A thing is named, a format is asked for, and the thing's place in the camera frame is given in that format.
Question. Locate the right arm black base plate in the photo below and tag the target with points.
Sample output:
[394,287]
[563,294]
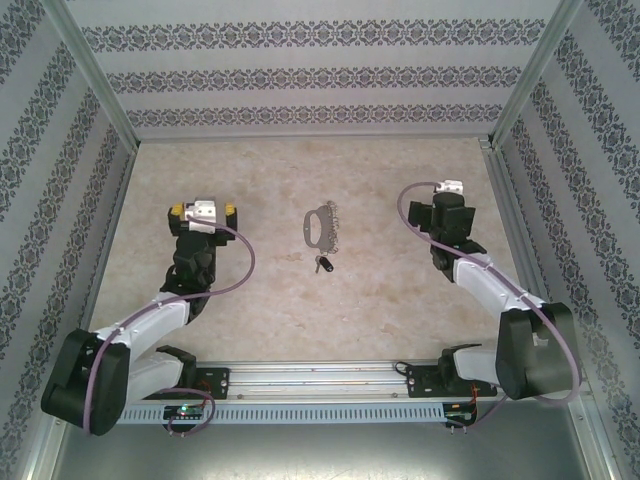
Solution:
[425,382]

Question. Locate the grey sheet metal panel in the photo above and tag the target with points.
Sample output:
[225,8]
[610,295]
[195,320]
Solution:
[320,450]

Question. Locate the aluminium mounting rail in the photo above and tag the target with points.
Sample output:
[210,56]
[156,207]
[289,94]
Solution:
[320,380]

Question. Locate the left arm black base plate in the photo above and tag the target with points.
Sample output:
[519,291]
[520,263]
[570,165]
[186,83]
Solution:
[215,382]

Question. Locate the grey metal keyring holder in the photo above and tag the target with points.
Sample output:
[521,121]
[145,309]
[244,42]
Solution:
[325,232]

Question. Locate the aluminium frame post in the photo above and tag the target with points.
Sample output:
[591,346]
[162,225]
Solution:
[92,75]
[535,75]

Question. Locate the key with black fob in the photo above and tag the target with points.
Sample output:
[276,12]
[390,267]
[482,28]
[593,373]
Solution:
[326,264]

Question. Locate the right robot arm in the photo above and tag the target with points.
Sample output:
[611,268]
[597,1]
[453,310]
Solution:
[480,280]

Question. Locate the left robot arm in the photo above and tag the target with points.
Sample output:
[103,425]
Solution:
[150,320]

